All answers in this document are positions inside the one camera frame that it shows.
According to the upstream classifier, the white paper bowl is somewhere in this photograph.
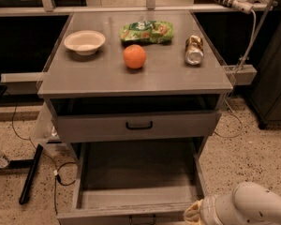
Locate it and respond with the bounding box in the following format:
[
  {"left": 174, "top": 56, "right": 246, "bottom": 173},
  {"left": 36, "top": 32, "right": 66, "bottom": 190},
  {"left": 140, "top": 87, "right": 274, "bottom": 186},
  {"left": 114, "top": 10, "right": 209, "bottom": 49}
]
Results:
[{"left": 64, "top": 30, "right": 106, "bottom": 55}]

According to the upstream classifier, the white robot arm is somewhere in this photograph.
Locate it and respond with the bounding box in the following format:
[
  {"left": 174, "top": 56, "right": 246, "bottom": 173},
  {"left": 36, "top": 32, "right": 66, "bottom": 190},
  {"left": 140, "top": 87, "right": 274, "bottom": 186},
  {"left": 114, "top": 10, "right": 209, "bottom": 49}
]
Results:
[{"left": 184, "top": 182, "right": 281, "bottom": 225}]

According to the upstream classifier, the black metal stand leg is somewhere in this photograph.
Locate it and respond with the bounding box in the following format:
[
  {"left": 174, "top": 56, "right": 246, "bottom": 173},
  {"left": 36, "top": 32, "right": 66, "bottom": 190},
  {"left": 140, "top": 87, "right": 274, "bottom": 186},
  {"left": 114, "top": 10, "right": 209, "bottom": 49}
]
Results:
[{"left": 19, "top": 144, "right": 43, "bottom": 205}]

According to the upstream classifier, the black middle drawer handle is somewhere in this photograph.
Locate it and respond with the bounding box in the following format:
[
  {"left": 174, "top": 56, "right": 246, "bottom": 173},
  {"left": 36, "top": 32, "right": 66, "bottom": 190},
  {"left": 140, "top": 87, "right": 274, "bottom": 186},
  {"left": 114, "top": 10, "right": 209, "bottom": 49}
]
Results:
[{"left": 126, "top": 121, "right": 154, "bottom": 130}]

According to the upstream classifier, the orange fruit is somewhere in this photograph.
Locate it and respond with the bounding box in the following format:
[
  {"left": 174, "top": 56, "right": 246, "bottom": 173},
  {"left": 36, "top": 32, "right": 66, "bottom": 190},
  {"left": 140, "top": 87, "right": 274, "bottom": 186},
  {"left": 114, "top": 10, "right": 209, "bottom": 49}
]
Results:
[{"left": 123, "top": 45, "right": 146, "bottom": 69}]

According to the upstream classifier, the black drawer handle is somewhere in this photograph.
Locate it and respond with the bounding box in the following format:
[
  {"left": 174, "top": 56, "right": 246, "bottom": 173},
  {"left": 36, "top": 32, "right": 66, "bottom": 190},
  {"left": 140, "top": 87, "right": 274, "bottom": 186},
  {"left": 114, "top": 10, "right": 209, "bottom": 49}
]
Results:
[
  {"left": 129, "top": 215, "right": 156, "bottom": 225},
  {"left": 126, "top": 121, "right": 154, "bottom": 130}
]

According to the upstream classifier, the crushed silver can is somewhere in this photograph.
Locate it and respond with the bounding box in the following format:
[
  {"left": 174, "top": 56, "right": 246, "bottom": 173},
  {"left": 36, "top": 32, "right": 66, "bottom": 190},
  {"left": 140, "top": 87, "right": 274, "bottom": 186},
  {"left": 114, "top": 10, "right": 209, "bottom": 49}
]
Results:
[{"left": 185, "top": 36, "right": 204, "bottom": 66}]

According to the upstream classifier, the black bottom drawer handle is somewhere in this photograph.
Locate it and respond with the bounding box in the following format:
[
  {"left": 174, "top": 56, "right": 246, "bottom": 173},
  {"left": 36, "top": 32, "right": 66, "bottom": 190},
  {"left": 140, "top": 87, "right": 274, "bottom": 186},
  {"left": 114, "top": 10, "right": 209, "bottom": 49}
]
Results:
[{"left": 129, "top": 215, "right": 156, "bottom": 225}]

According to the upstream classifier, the grey drawer cabinet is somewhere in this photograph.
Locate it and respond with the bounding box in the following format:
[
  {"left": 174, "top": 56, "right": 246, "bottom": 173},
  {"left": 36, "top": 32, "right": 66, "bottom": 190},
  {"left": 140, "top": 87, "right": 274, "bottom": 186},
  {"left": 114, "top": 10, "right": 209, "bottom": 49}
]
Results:
[{"left": 38, "top": 10, "right": 232, "bottom": 146}]

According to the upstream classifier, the white power strip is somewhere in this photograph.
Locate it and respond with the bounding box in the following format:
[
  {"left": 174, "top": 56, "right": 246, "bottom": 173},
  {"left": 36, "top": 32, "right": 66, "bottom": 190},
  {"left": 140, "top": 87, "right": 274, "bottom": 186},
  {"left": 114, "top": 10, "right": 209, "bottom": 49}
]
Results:
[{"left": 213, "top": 0, "right": 253, "bottom": 14}]

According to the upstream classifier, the grey bottom drawer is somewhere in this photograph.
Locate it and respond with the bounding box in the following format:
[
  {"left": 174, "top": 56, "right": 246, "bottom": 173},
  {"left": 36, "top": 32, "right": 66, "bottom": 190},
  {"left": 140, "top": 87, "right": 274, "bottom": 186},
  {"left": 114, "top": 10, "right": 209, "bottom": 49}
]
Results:
[{"left": 58, "top": 139, "right": 205, "bottom": 225}]

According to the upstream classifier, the black floor cable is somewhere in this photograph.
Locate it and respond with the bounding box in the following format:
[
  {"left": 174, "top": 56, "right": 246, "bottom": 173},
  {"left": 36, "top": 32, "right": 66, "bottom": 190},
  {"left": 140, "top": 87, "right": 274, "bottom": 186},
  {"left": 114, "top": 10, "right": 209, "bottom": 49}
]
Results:
[{"left": 10, "top": 91, "right": 78, "bottom": 218}]

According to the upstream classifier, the clear plastic side panel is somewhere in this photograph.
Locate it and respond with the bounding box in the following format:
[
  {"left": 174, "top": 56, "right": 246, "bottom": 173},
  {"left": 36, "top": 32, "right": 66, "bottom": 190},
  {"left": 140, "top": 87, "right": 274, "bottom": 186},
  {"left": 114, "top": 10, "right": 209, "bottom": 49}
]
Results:
[{"left": 30, "top": 101, "right": 58, "bottom": 157}]

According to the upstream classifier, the grey middle drawer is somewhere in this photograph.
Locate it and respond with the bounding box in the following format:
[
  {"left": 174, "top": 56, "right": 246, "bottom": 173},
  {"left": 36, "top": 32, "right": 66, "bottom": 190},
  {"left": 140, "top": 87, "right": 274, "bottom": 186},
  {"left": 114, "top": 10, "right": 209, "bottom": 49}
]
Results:
[{"left": 56, "top": 111, "right": 220, "bottom": 143}]

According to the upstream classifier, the grey drawer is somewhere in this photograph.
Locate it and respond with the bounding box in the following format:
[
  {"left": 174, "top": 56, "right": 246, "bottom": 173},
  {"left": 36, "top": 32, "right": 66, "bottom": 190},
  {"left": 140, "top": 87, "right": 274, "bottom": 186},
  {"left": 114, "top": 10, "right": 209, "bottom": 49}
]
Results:
[
  {"left": 56, "top": 111, "right": 220, "bottom": 143},
  {"left": 58, "top": 139, "right": 205, "bottom": 225}
]

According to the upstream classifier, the dark grey cabinet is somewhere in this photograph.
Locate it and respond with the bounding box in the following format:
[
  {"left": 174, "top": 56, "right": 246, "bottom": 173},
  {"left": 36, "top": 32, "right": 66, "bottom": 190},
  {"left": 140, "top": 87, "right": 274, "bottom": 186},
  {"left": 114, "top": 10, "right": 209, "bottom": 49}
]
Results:
[{"left": 244, "top": 0, "right": 281, "bottom": 130}]

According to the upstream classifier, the green chip bag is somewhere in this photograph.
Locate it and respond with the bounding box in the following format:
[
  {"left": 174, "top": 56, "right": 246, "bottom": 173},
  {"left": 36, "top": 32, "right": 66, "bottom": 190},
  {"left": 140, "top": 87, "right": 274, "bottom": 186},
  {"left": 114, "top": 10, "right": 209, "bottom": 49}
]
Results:
[{"left": 120, "top": 21, "right": 174, "bottom": 44}]

